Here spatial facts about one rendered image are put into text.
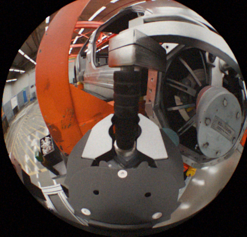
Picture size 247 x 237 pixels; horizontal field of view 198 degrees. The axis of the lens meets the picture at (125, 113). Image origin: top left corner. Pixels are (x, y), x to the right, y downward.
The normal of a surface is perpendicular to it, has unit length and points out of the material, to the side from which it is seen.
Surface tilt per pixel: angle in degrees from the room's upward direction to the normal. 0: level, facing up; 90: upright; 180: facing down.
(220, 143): 90
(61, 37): 90
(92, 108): 90
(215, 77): 90
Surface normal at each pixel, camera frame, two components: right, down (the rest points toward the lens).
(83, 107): 0.67, 0.37
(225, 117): -0.74, 0.31
